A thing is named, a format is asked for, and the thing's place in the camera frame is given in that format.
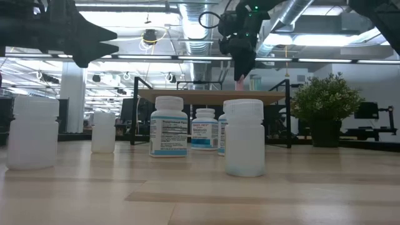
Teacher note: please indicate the wooden shelf with black frame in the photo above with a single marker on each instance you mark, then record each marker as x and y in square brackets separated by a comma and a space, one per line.
[212, 97]

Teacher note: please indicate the slanted silver ventilation duct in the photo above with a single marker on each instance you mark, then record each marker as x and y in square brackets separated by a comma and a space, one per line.
[290, 12]

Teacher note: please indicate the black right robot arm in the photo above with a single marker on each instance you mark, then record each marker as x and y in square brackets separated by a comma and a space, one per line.
[384, 18]

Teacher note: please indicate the small blue vial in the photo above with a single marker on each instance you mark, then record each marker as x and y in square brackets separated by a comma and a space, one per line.
[257, 82]

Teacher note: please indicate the wooden desk with black frame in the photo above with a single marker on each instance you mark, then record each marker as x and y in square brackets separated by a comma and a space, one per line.
[368, 131]

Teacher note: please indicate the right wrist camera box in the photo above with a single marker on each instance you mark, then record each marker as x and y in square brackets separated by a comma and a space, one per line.
[228, 23]

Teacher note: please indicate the small pale yellow vial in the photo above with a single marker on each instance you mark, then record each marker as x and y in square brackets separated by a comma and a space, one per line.
[251, 83]

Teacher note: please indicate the small pink vial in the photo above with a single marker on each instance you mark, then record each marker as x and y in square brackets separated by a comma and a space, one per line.
[240, 85]

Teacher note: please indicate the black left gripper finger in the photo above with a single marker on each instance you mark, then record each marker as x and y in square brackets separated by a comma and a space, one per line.
[90, 31]
[90, 51]

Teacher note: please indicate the black computer monitor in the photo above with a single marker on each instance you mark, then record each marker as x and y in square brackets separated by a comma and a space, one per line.
[366, 110]

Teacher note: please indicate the dark office partition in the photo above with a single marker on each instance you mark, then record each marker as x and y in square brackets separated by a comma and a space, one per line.
[63, 115]

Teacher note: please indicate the overhead camera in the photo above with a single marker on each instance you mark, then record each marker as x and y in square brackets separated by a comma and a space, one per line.
[150, 37]

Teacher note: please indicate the person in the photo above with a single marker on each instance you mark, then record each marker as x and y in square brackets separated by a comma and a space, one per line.
[282, 120]

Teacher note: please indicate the white building column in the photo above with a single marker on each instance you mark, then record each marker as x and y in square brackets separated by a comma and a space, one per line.
[72, 93]

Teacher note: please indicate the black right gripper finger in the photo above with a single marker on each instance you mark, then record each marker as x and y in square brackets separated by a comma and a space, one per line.
[243, 65]

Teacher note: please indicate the bushy green potted plant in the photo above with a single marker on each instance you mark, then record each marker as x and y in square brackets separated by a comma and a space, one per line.
[326, 100]

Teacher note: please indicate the round silver ventilation duct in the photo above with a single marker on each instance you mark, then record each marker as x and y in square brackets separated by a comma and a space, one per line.
[195, 25]

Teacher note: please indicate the white labelled medicine bottle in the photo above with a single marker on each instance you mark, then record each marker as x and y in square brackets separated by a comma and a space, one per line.
[168, 131]
[221, 134]
[204, 131]

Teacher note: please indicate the dark background monitors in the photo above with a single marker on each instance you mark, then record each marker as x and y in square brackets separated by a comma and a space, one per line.
[126, 109]

